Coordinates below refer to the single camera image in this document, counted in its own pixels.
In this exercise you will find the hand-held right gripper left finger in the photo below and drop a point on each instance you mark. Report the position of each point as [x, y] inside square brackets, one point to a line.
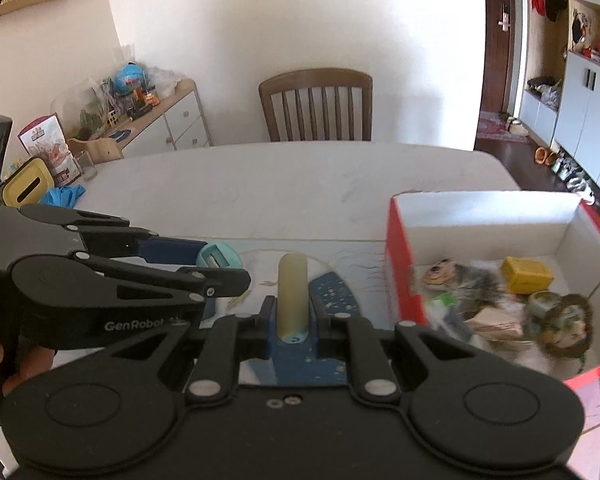
[269, 327]

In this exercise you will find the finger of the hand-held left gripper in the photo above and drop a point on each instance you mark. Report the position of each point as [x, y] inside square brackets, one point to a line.
[220, 282]
[172, 251]

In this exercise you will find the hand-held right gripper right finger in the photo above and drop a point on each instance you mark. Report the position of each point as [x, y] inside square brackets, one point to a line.
[319, 322]

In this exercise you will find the teal round toy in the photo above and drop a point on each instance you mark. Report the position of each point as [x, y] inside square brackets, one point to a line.
[220, 255]

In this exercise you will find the cream cylinder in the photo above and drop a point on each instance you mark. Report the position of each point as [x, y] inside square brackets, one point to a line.
[292, 290]

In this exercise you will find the red cardboard box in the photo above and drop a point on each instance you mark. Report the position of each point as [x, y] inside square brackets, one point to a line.
[480, 220]

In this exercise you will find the yellow small carton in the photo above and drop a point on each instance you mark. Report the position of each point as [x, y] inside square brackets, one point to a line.
[527, 275]

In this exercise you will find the person's left hand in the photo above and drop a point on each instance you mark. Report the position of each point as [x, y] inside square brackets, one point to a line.
[32, 367]

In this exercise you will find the blue speckled placemat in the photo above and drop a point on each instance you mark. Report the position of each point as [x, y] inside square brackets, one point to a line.
[336, 300]

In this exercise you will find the blue cloth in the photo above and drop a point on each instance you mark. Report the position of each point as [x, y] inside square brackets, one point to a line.
[65, 196]

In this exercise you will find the clear drinking glass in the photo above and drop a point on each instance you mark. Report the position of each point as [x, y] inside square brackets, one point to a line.
[86, 166]

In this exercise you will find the wooden desktop holder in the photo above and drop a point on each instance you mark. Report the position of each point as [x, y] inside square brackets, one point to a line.
[97, 151]

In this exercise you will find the green white cartoon pouch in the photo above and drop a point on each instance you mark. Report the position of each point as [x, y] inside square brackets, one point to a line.
[445, 312]

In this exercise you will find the cartoon face badge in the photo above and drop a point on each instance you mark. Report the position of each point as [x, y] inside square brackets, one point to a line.
[441, 272]

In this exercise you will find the white sideboard cabinet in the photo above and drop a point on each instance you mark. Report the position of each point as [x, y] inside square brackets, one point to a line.
[185, 115]

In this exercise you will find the yellow grey tissue box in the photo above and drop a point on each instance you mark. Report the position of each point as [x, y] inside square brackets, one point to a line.
[27, 185]

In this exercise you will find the dark fuzzy item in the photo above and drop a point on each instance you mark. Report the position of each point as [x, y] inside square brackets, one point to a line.
[477, 282]

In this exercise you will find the red white snack bag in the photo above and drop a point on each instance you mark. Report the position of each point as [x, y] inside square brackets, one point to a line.
[47, 145]

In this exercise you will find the clear plastic bag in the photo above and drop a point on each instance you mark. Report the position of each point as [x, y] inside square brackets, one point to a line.
[164, 82]

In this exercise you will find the clear plastic container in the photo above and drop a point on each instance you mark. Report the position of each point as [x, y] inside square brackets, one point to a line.
[80, 107]

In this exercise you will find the tan paper packet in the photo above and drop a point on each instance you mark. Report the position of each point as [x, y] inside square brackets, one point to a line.
[495, 327]

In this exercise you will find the blue ball toy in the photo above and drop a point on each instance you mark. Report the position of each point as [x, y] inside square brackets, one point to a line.
[129, 79]

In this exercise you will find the wooden dining chair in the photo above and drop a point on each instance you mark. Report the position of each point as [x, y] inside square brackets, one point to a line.
[315, 85]

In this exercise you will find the patterned door rug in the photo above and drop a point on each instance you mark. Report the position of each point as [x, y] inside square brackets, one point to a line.
[495, 127]

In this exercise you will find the white slippers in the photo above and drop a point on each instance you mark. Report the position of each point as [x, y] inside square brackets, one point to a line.
[516, 125]

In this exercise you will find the orange slippers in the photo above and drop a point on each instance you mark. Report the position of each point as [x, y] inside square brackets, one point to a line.
[545, 156]

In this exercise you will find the row of shoes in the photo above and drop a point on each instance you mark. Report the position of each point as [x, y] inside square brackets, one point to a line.
[572, 177]

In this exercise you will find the brown entrance door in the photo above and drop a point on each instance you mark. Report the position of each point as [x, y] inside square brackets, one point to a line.
[495, 70]

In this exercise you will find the grey plastic bag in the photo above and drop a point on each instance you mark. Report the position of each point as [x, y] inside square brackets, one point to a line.
[551, 96]

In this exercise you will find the dark item on bench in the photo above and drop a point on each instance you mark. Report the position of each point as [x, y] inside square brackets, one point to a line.
[539, 84]

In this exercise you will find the silver door lock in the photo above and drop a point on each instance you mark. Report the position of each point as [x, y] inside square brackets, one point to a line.
[505, 16]

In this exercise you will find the hanging trinkets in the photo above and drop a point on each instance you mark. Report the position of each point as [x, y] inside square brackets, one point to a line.
[579, 27]

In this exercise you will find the black hanging bag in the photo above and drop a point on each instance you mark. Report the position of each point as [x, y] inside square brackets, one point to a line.
[556, 2]

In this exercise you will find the white wall cabinet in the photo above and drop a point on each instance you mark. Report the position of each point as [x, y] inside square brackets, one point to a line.
[580, 110]

